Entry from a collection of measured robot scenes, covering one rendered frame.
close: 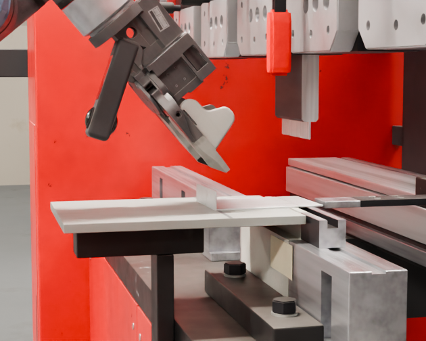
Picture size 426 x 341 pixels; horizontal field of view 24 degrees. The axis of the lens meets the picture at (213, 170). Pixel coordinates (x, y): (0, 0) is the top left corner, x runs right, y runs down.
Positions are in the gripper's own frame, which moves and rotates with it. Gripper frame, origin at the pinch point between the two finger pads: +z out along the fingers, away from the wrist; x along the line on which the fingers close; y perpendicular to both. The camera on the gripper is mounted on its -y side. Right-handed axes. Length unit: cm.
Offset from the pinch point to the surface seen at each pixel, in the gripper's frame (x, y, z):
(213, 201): -3.6, -2.8, 2.6
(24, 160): 900, -35, 74
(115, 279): 46, -18, 14
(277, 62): -17.5, 9.6, -7.3
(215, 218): -10.1, -4.5, 2.5
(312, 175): 58, 20, 27
